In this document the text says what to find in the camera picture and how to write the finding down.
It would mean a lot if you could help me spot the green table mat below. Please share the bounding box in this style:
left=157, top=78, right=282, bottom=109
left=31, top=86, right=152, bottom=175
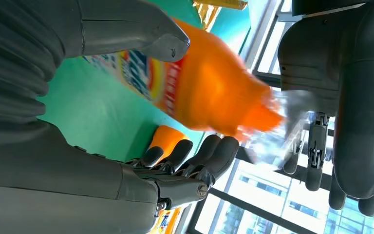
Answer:
left=37, top=0, right=252, bottom=162

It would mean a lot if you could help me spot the yellow plastic film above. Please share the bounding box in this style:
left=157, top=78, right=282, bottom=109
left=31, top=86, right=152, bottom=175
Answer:
left=192, top=0, right=249, bottom=32

